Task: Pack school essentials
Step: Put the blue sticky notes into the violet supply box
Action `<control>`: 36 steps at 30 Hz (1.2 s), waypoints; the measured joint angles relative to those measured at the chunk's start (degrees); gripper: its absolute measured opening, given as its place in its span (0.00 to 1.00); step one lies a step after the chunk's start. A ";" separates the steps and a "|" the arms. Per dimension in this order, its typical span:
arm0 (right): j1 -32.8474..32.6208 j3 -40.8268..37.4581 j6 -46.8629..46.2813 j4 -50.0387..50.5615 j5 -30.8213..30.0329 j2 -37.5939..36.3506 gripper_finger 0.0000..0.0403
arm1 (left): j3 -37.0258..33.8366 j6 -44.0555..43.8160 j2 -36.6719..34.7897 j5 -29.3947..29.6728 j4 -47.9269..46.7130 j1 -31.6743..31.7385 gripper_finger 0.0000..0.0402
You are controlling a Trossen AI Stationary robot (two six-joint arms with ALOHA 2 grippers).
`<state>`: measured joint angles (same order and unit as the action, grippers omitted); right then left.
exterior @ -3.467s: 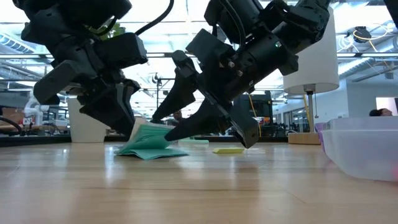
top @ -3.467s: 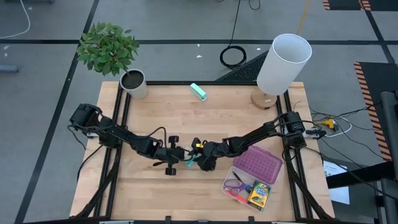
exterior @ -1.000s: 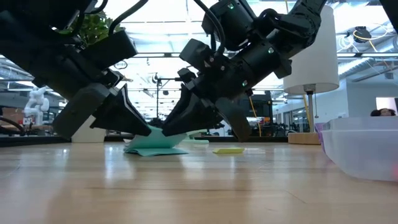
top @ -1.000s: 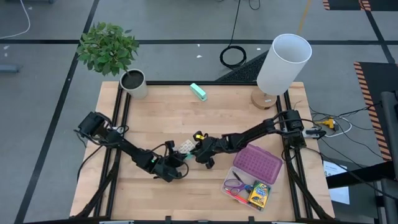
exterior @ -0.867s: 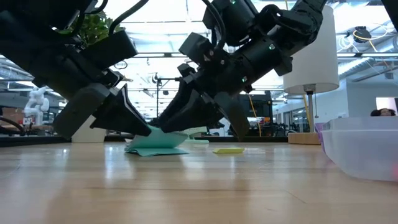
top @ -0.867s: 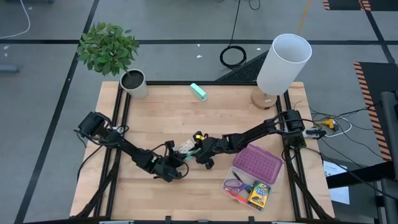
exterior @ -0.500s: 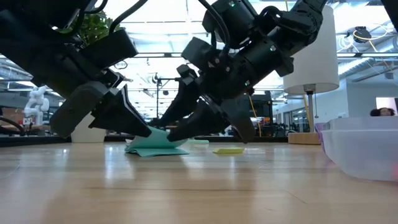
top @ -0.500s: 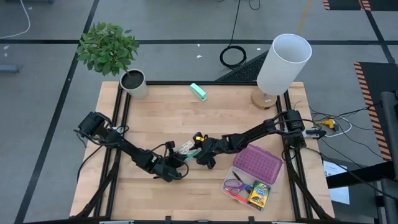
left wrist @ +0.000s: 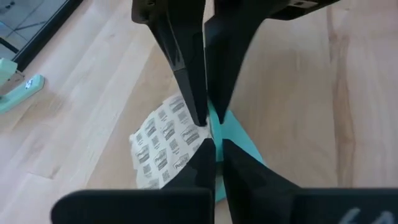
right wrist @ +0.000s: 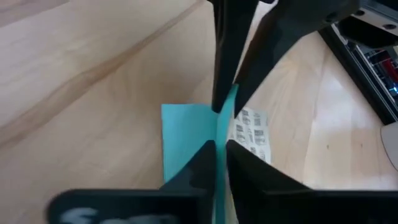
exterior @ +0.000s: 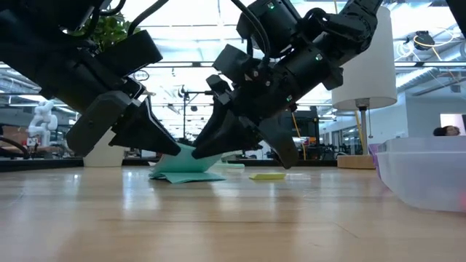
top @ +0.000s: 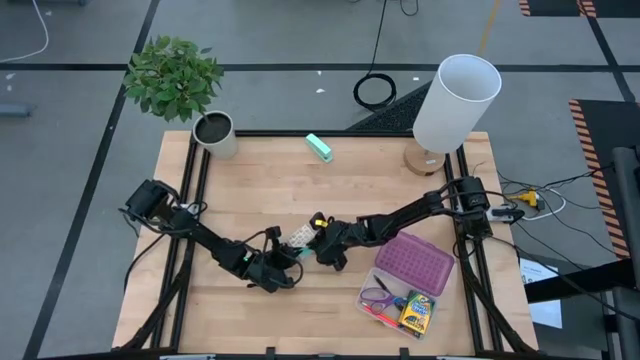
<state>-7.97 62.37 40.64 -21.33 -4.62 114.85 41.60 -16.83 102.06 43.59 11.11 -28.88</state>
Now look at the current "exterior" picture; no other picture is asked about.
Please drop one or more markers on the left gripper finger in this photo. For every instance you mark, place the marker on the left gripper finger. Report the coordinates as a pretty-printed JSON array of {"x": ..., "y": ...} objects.
[
  {"x": 145, "y": 134},
  {"x": 154, "y": 113}
]

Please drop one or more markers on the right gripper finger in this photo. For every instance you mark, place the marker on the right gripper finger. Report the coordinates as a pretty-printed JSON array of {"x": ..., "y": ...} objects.
[
  {"x": 229, "y": 134},
  {"x": 280, "y": 142}
]

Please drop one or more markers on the yellow-green sticky note pad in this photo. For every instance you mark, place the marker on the yellow-green sticky note pad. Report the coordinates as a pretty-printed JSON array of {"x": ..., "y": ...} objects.
[{"x": 267, "y": 176}]

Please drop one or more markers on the teal sticky note pad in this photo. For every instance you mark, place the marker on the teal sticky note pad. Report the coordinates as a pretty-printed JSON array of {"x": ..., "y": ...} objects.
[{"x": 182, "y": 163}]

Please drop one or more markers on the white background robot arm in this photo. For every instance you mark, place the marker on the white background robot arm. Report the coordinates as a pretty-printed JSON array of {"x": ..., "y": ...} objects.
[{"x": 43, "y": 120}]

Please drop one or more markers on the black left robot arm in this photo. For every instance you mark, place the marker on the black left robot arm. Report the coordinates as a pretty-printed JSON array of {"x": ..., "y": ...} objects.
[{"x": 32, "y": 43}]

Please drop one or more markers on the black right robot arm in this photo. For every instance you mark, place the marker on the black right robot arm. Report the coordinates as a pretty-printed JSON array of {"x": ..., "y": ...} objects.
[{"x": 349, "y": 22}]

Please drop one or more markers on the black monitor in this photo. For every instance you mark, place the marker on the black monitor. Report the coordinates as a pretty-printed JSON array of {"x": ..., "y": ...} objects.
[{"x": 309, "y": 125}]

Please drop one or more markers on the white plant pot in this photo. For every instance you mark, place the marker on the white plant pot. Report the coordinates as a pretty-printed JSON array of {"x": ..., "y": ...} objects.
[{"x": 102, "y": 156}]

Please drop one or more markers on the green leafy plant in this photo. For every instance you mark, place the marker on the green leafy plant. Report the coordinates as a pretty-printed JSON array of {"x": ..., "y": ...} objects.
[{"x": 109, "y": 31}]

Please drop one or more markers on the white shade table lamp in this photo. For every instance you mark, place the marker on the white shade table lamp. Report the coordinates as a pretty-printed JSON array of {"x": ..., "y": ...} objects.
[{"x": 367, "y": 83}]

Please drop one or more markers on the purple textured bin lid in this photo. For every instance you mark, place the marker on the purple textured bin lid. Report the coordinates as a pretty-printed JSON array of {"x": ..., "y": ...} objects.
[{"x": 374, "y": 154}]

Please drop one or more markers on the clear plastic bin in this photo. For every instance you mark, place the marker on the clear plastic bin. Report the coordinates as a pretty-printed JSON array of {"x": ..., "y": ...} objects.
[{"x": 426, "y": 174}]

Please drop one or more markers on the person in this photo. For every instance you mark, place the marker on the person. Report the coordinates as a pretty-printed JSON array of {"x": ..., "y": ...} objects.
[{"x": 449, "y": 131}]

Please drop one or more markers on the black background frame stand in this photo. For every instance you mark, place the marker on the black background frame stand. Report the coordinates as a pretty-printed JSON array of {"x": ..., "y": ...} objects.
[{"x": 184, "y": 116}]

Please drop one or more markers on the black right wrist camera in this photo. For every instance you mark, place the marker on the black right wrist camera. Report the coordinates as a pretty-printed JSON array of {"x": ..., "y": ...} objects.
[{"x": 276, "y": 22}]

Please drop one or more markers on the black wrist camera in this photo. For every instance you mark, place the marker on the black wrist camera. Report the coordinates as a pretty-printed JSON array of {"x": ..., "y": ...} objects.
[
  {"x": 276, "y": 22},
  {"x": 127, "y": 54}
]

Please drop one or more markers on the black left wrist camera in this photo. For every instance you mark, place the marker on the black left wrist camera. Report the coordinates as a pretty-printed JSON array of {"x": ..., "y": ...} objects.
[{"x": 127, "y": 54}]

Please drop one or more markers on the black aluminium frame rail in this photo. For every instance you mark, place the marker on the black aluminium frame rail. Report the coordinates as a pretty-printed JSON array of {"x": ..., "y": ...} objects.
[{"x": 43, "y": 164}]

